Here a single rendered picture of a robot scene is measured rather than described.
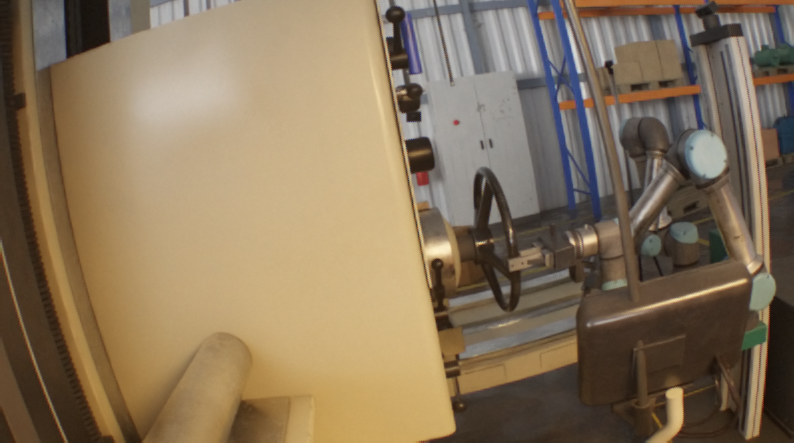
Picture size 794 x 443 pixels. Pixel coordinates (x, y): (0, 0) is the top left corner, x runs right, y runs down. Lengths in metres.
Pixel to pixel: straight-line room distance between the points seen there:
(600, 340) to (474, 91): 7.64
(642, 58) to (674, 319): 7.87
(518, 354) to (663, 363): 1.36
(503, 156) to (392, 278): 7.59
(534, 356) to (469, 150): 6.31
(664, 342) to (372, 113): 0.61
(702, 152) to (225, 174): 1.06
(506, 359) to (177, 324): 1.50
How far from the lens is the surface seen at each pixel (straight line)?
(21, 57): 1.09
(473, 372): 2.30
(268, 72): 1.00
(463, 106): 8.45
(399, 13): 1.04
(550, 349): 2.36
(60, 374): 1.02
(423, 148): 1.26
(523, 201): 8.68
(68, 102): 1.13
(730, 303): 1.02
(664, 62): 8.95
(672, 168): 1.60
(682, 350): 1.04
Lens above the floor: 1.61
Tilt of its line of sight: 6 degrees down
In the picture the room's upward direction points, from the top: 11 degrees counter-clockwise
